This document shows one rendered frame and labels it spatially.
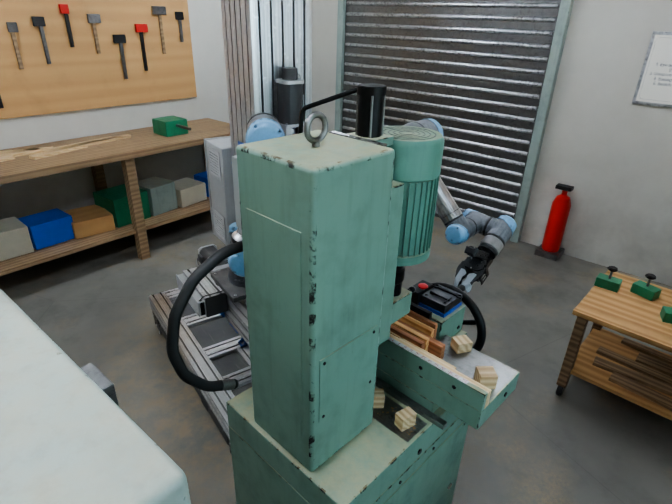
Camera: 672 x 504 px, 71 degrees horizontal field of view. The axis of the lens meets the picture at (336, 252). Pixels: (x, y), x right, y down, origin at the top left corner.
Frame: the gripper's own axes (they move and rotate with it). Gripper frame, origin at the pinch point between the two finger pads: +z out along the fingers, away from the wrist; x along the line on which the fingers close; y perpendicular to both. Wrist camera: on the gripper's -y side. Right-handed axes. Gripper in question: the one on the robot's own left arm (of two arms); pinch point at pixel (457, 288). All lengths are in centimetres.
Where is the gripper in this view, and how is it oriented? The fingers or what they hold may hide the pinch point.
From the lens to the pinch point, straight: 168.7
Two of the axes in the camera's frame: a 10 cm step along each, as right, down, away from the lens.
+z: -6.2, 7.1, -3.3
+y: 3.2, 6.1, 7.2
